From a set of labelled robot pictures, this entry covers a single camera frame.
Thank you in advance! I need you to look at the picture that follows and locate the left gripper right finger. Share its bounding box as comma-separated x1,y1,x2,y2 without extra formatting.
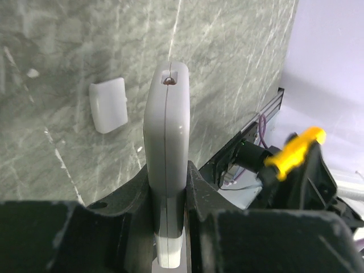
185,162,363,272

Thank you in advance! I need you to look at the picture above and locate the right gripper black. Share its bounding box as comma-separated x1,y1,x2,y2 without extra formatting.
218,139,337,210

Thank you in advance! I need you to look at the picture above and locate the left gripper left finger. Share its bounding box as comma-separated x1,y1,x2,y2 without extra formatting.
1,168,154,272

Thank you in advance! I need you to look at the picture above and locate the white battery cover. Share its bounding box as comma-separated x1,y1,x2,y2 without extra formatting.
89,77,128,134

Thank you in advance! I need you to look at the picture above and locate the white remote control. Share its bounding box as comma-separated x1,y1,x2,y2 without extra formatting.
143,61,190,268

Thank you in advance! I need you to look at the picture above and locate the yellow handled screwdriver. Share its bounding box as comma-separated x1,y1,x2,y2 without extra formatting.
264,127,326,181

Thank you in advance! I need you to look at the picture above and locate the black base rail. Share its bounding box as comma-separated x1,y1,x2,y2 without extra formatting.
200,87,285,173

